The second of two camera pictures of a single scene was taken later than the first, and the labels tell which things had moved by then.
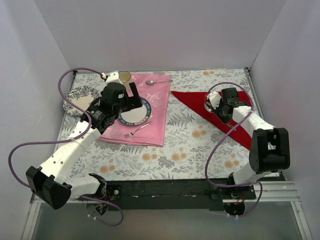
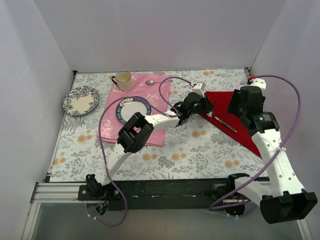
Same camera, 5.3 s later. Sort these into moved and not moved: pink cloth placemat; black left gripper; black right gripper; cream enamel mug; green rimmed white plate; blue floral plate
Moved: black left gripper; black right gripper
Not moved: pink cloth placemat; cream enamel mug; blue floral plate; green rimmed white plate
